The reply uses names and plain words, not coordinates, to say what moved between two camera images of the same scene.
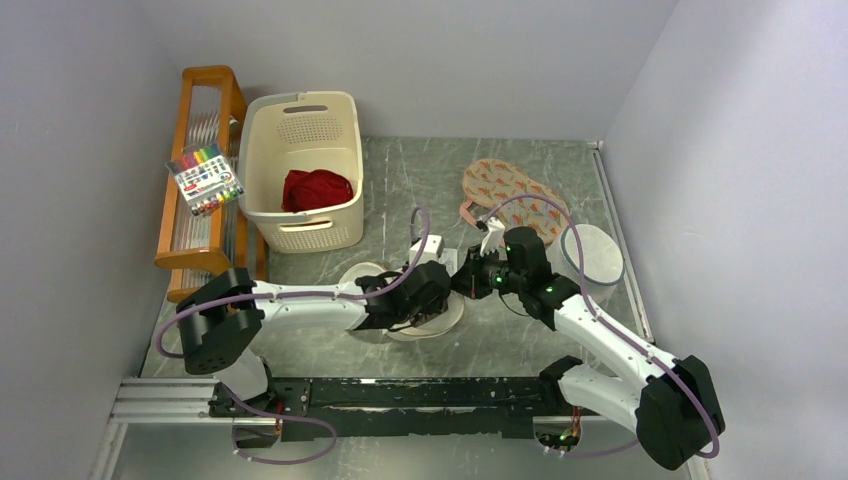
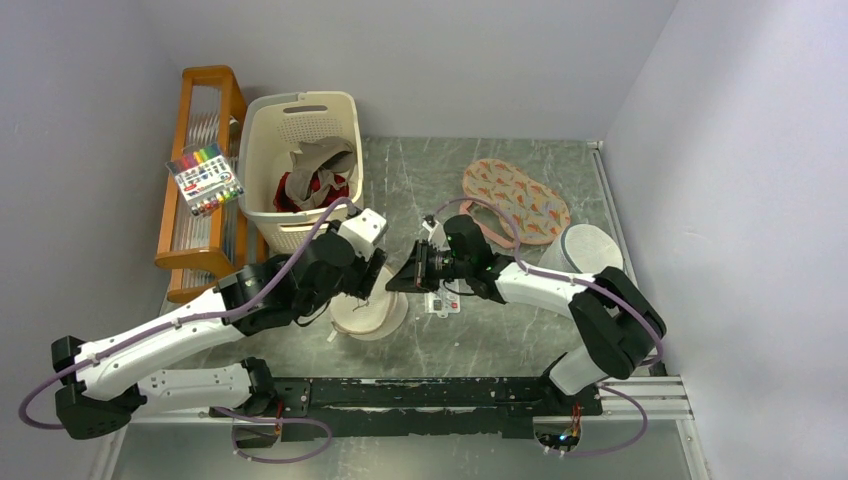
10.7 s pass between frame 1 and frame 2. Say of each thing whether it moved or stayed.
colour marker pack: stayed
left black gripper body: moved
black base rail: stayed
